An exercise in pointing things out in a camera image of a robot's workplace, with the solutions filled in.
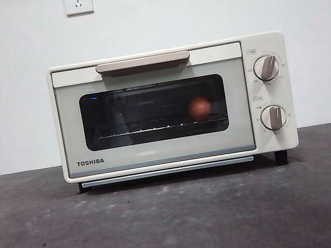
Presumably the glass oven door with handle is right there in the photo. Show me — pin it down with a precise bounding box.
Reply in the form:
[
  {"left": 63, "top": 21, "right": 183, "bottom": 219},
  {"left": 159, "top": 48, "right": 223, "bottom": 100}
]
[{"left": 50, "top": 41, "right": 258, "bottom": 180}]

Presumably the brown egg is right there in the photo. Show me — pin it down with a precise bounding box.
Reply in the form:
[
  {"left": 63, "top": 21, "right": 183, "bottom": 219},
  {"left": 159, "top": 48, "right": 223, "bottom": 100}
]
[{"left": 187, "top": 94, "right": 214, "bottom": 121}]

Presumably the silver crumb tray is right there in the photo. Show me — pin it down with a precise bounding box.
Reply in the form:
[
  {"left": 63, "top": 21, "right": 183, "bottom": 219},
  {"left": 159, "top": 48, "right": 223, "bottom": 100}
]
[{"left": 81, "top": 155, "right": 256, "bottom": 189}]

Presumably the cream round oven knob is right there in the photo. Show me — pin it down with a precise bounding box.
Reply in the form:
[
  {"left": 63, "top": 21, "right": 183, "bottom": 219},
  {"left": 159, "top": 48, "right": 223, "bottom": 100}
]
[
  {"left": 259, "top": 103, "right": 290, "bottom": 133},
  {"left": 251, "top": 53, "right": 284, "bottom": 83}
]

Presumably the cream Toshiba toaster oven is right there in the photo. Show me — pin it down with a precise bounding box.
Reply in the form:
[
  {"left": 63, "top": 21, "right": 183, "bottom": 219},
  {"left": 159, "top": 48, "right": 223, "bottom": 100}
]
[{"left": 44, "top": 29, "right": 302, "bottom": 186}]

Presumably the chrome wire oven rack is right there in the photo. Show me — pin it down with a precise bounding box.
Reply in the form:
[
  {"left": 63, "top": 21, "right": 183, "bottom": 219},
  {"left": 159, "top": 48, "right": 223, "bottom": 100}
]
[{"left": 97, "top": 115, "right": 228, "bottom": 142}]

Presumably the white wall socket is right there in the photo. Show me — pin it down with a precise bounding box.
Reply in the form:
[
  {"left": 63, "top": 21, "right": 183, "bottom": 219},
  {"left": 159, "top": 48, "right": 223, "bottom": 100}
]
[{"left": 63, "top": 0, "right": 95, "bottom": 18}]

